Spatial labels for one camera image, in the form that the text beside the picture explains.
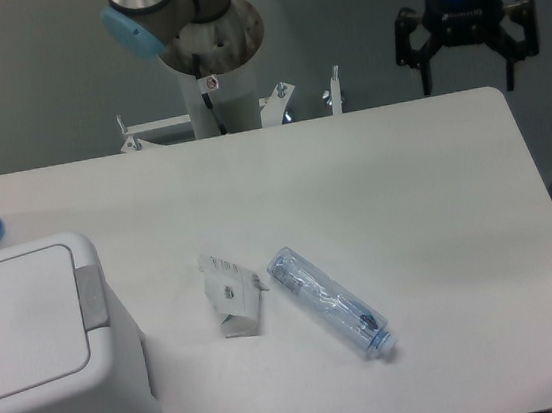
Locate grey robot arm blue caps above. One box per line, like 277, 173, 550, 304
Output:
100, 0, 540, 94

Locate white metal mounting frame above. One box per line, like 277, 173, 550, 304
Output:
112, 63, 351, 155

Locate black cable on pedestal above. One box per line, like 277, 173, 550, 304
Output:
190, 49, 229, 139

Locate white push-lid trash can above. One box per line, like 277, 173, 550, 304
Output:
0, 232, 161, 413

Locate crumpled white paper carton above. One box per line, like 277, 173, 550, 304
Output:
197, 253, 270, 339

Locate clear empty plastic bottle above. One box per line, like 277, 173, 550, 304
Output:
267, 247, 397, 360

